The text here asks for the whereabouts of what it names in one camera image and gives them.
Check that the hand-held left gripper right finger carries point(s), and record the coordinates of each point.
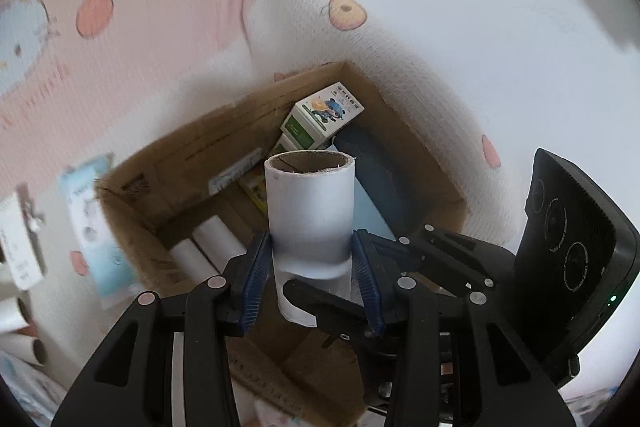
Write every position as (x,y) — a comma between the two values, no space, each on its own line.
(372,287)

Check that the light blue tissue packet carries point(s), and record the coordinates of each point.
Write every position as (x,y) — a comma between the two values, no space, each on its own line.
(92,227)

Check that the denim glasses case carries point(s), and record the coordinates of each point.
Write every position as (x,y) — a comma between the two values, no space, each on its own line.
(380,177)

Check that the small yellow box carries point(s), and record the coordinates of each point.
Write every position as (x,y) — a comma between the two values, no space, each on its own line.
(255,189)

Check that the pink cat print blanket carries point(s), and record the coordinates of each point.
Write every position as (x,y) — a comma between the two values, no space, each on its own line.
(150,32)

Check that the white printed box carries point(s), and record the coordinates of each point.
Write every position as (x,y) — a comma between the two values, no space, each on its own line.
(20,247)

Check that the white paper roll tube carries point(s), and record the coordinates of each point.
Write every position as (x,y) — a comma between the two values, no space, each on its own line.
(30,347)
(10,314)
(192,262)
(310,207)
(217,239)

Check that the cardboard box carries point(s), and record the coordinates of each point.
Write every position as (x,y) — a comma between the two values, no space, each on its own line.
(200,147)

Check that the light blue glasses case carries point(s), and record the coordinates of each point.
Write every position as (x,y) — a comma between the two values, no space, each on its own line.
(370,217)

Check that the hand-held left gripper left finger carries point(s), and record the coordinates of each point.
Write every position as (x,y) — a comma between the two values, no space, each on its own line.
(252,282)

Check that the white carton with panda print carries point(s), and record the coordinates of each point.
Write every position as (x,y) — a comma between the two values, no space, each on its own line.
(320,117)

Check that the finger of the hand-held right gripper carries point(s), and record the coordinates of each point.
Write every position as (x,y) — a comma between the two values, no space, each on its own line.
(325,307)
(450,257)

